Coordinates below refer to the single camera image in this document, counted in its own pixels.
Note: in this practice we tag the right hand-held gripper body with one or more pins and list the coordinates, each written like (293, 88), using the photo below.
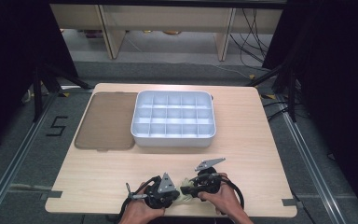
(208, 183)

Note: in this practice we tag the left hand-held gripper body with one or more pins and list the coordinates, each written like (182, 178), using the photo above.
(161, 194)

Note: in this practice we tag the light green ankle sock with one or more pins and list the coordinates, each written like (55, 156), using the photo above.
(187, 198)

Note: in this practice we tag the white divided storage box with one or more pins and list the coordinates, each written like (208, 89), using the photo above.
(173, 119)

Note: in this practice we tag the person's right hand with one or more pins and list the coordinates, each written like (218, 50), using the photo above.
(223, 199)

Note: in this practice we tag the person's left hand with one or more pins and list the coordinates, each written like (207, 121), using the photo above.
(140, 208)

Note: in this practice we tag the grey tape strip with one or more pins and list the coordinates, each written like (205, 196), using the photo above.
(292, 202)
(51, 194)

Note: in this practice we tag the translucent brown box lid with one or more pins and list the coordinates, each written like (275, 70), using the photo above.
(107, 119)

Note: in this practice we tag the black metal stand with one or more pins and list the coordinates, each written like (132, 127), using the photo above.
(43, 90)
(287, 90)

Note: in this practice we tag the black curtain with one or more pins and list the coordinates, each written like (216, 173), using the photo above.
(338, 77)
(12, 62)

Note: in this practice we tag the aluminium floor rail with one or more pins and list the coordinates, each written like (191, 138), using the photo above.
(12, 165)
(313, 165)

